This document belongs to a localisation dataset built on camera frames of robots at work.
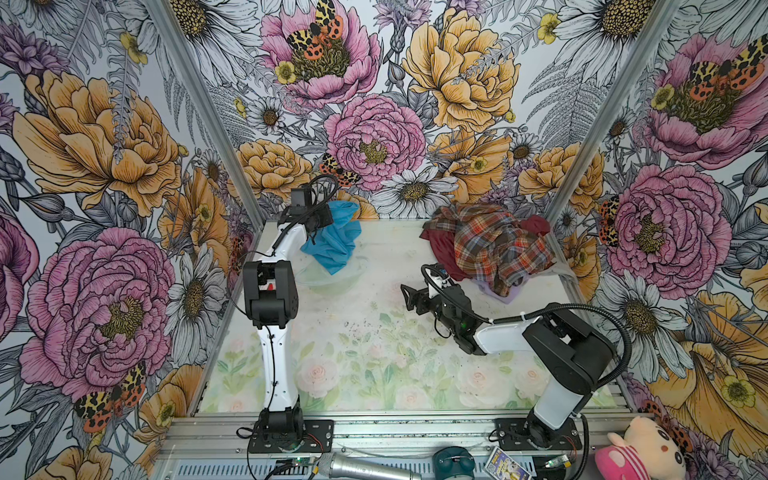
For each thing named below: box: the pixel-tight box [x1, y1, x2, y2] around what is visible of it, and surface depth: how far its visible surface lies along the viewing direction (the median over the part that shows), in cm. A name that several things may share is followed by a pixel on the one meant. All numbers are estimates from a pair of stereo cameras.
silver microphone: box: [317, 452, 423, 480], surface depth 69 cm
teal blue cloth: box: [300, 200, 362, 276], surface depth 107 cm
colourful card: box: [484, 446, 532, 480], surface depth 70 cm
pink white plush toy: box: [595, 416, 686, 480], surface depth 67 cm
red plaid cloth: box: [423, 203, 555, 297], surface depth 99 cm
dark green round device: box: [432, 446, 476, 480], surface depth 65 cm
